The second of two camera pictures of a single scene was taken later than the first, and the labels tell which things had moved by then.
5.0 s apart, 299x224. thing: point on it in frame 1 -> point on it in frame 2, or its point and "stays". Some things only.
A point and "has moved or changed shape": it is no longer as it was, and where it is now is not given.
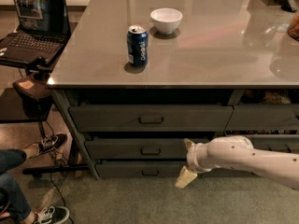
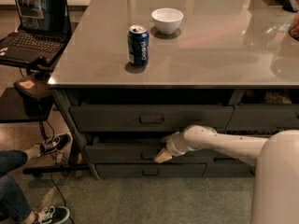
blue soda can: (137, 45) stays
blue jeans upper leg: (10, 159) stays
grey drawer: (259, 118) stays
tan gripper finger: (185, 177) -> (163, 156)
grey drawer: (135, 148) has moved or changed shape
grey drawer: (228, 173) stays
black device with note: (35, 86) stays
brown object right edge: (293, 28) stays
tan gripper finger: (188, 143) -> (166, 138)
